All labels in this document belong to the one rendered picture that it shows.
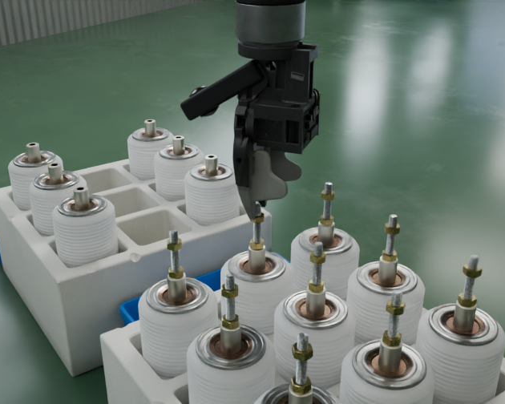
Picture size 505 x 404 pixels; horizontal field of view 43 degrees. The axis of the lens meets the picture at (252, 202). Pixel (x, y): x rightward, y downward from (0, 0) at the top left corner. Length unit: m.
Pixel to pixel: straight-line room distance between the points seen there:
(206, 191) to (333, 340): 0.44
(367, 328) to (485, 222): 0.81
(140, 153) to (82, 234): 0.33
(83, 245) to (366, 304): 0.45
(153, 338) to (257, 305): 0.14
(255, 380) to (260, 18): 0.37
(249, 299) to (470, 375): 0.27
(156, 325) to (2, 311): 0.56
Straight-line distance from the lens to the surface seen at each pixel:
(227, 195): 1.10
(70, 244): 1.02
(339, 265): 0.87
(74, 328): 1.03
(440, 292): 1.29
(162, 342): 0.78
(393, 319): 0.66
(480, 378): 0.76
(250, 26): 0.69
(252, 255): 0.82
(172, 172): 1.18
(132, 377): 0.79
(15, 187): 1.23
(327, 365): 0.75
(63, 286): 0.99
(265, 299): 0.81
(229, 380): 0.67
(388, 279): 0.82
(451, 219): 1.58
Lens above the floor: 0.69
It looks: 26 degrees down
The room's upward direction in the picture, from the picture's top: straight up
